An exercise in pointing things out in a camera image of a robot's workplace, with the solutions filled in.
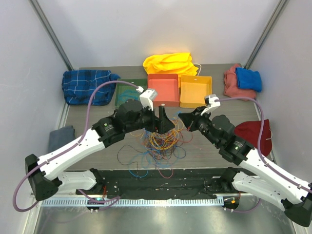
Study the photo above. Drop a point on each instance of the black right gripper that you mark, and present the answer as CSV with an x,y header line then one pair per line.
x,y
188,118

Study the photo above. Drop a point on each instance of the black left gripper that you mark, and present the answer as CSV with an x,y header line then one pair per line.
x,y
155,121

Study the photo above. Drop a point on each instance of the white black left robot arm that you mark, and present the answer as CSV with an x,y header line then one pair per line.
x,y
48,174

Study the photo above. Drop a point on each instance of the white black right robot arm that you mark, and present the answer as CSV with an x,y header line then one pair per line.
x,y
273,184

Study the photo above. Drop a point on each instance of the yellow plastic bin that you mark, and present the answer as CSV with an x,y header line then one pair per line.
x,y
193,90

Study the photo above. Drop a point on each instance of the red plastic bin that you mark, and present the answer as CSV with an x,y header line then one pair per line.
x,y
166,86

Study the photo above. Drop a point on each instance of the green plastic bin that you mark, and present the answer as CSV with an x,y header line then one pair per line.
x,y
125,92

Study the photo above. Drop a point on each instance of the pink cloth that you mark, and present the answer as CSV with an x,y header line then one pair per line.
x,y
231,88

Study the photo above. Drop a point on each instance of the yellow cloth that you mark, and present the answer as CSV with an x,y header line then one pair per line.
x,y
173,63

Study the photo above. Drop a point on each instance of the dark red cloth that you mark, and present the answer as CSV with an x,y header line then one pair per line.
x,y
250,130

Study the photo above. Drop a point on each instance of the blue towel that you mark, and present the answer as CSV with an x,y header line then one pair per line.
x,y
248,79

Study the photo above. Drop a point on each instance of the blue plaid cloth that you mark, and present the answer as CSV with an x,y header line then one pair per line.
x,y
78,86

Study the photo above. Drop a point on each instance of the grey cloth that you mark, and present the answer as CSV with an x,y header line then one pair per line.
x,y
60,137

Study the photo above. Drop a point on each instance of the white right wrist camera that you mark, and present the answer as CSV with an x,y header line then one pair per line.
x,y
211,103

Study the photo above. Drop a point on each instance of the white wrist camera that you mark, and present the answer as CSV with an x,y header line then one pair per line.
x,y
211,103
146,97

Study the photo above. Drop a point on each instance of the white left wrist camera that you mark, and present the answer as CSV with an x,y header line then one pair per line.
x,y
146,97

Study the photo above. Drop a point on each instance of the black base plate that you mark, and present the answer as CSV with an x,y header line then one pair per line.
x,y
157,184

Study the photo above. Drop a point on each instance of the white slotted cable duct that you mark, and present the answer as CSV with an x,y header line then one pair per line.
x,y
84,202

